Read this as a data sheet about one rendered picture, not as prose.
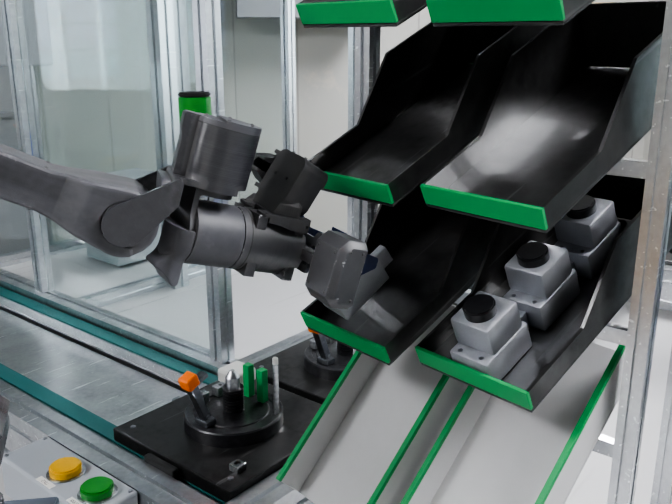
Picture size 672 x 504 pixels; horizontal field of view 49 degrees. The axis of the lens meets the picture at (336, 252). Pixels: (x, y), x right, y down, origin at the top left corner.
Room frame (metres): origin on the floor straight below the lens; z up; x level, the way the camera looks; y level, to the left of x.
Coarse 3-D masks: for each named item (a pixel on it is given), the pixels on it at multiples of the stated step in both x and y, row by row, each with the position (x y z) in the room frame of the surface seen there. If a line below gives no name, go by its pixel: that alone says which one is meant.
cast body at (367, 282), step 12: (372, 252) 0.74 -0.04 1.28; (384, 252) 0.74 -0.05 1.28; (384, 264) 0.74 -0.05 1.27; (372, 276) 0.71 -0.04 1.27; (384, 276) 0.72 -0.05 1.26; (360, 288) 0.70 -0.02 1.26; (372, 288) 0.71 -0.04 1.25; (360, 300) 0.71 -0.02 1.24; (336, 312) 0.71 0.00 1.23; (348, 312) 0.70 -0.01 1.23
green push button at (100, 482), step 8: (88, 480) 0.80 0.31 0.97; (96, 480) 0.80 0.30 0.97; (104, 480) 0.80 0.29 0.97; (112, 480) 0.80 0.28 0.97; (80, 488) 0.79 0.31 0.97; (88, 488) 0.78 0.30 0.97; (96, 488) 0.78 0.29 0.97; (104, 488) 0.78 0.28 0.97; (112, 488) 0.79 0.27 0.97; (88, 496) 0.77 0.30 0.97; (96, 496) 0.77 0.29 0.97; (104, 496) 0.78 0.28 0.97
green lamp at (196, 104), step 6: (180, 102) 1.14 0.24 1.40; (186, 102) 1.14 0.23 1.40; (192, 102) 1.14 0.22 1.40; (198, 102) 1.14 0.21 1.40; (204, 102) 1.14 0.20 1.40; (210, 102) 1.16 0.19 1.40; (180, 108) 1.14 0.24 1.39; (186, 108) 1.14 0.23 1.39; (192, 108) 1.14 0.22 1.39; (198, 108) 1.14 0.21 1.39; (204, 108) 1.14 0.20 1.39; (210, 108) 1.16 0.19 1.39; (180, 114) 1.14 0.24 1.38; (210, 114) 1.15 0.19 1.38
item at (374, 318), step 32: (416, 192) 0.87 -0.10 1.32; (384, 224) 0.84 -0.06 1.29; (416, 224) 0.88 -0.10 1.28; (448, 224) 0.87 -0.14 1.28; (480, 224) 0.75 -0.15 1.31; (416, 256) 0.83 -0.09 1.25; (448, 256) 0.81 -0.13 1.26; (480, 256) 0.76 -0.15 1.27; (384, 288) 0.79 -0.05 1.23; (416, 288) 0.77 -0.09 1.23; (448, 288) 0.72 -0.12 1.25; (320, 320) 0.74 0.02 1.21; (352, 320) 0.75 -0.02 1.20; (384, 320) 0.73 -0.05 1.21; (416, 320) 0.69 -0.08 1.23; (384, 352) 0.66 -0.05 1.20
